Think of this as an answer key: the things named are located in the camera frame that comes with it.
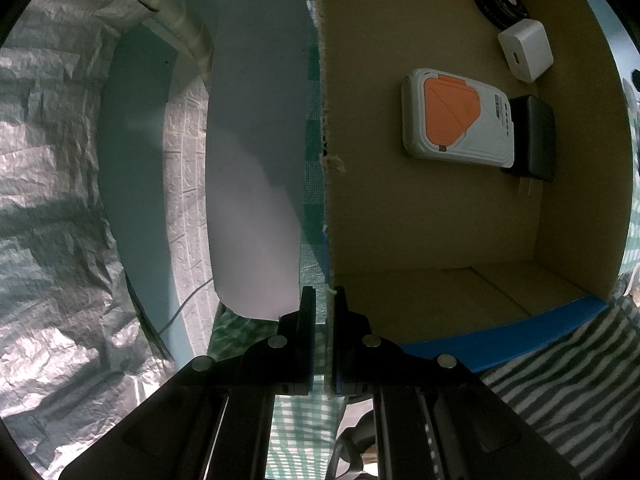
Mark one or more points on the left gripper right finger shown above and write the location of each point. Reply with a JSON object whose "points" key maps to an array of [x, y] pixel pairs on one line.
{"points": [[430, 418]]}

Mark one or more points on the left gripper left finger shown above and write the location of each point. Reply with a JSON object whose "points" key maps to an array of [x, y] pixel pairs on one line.
{"points": [[211, 420]]}

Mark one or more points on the blue-edged cardboard box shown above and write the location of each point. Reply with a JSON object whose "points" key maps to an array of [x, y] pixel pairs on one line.
{"points": [[304, 147]]}

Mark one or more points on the white orange power bank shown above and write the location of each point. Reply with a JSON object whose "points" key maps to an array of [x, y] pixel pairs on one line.
{"points": [[455, 119]]}

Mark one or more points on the dark grey charger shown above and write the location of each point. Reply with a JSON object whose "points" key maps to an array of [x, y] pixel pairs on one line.
{"points": [[534, 135]]}

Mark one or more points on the white cube charger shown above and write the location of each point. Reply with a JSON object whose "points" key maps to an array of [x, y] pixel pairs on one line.
{"points": [[527, 50]]}

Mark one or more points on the green checkered cloth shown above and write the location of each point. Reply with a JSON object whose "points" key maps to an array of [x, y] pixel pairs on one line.
{"points": [[303, 429]]}

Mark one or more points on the striped towel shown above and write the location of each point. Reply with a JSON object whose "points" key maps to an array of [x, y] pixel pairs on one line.
{"points": [[581, 393]]}

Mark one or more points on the silver foil sheet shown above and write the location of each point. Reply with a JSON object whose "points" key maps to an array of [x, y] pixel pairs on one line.
{"points": [[106, 286]]}

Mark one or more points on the black round object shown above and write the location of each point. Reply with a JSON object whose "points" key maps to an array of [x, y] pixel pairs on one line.
{"points": [[502, 13]]}

